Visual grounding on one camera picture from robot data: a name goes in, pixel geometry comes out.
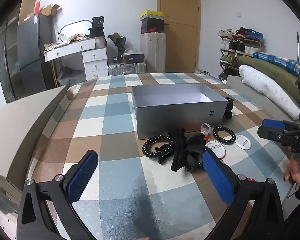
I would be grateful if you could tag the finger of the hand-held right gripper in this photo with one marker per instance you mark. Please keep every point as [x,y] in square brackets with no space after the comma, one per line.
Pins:
[270,133]
[272,123]

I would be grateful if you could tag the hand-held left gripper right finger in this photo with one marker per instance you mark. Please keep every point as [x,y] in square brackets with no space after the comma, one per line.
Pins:
[218,177]

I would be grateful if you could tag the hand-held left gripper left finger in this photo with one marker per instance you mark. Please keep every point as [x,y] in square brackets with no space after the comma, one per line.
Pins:
[82,177]

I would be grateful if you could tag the white pin badge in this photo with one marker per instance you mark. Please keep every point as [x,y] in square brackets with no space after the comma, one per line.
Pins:
[242,143]
[212,146]

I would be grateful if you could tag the black rounded hair claw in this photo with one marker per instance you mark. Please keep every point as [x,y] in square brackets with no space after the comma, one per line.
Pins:
[193,155]

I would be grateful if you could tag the silver cardboard box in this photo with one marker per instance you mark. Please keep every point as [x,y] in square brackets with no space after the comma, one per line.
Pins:
[170,120]

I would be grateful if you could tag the person's right hand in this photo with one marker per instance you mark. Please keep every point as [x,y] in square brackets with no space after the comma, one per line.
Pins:
[295,167]

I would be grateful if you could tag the white rolled blanket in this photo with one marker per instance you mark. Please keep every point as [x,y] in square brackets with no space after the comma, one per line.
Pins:
[265,87]

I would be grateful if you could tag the clear and red hair clip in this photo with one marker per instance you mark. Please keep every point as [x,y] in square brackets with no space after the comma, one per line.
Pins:
[205,130]

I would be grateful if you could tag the black wavy hair claw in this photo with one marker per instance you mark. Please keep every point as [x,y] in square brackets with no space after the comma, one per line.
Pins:
[180,147]

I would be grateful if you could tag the green rolled blanket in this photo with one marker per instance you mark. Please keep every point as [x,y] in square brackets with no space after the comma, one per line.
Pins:
[270,68]

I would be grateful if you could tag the blue plaid rolled blanket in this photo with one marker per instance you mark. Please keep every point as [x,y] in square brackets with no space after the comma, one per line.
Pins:
[277,60]

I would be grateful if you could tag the checked blanket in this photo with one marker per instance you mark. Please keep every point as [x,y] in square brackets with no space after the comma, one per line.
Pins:
[120,120]

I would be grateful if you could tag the shoe rack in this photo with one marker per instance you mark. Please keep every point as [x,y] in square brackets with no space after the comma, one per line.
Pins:
[223,68]

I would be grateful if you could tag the beige bed board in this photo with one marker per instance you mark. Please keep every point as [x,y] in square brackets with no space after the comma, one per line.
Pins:
[20,125]

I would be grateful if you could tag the rows of sneakers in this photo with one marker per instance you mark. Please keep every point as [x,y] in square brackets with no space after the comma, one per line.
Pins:
[240,48]

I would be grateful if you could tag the thin dark pole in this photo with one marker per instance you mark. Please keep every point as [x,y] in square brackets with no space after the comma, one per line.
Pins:
[298,45]

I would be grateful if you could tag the silver suitcase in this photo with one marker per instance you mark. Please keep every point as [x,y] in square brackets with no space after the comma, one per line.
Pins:
[125,68]

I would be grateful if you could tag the wooden door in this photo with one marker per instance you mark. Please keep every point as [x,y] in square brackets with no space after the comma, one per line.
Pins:
[182,42]

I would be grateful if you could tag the white desk with drawers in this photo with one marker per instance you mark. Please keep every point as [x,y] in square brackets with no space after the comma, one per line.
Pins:
[95,55]

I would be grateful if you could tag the black box with red print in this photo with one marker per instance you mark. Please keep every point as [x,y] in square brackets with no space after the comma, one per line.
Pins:
[133,58]

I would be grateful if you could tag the dark refrigerator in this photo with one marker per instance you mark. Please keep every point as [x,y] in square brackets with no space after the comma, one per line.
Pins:
[31,55]

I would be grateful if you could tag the white ribbed bin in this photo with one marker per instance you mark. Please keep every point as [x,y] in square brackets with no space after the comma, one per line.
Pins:
[100,42]

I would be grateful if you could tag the white suitcase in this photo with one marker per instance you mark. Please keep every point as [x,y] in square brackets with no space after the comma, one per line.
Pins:
[152,52]

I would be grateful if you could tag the pile of desk clutter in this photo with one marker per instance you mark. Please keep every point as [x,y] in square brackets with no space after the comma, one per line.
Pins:
[75,38]

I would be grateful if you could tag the dark flower bouquet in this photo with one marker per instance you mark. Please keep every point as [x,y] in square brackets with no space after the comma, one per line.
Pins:
[117,40]

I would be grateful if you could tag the glass door cabinet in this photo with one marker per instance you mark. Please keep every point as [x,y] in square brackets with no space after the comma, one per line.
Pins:
[7,55]

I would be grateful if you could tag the oval mirror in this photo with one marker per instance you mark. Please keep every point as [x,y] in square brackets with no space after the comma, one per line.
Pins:
[75,30]

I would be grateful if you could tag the black bag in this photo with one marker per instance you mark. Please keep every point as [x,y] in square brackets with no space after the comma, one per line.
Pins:
[97,27]

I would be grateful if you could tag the red and black shoe box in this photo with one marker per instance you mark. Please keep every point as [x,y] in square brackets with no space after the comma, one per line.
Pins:
[152,29]

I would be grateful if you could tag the yellow shoe box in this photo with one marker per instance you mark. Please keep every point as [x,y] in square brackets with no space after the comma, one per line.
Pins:
[151,13]

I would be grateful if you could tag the open cardboard box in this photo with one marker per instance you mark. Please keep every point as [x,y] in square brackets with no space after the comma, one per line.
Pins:
[47,10]

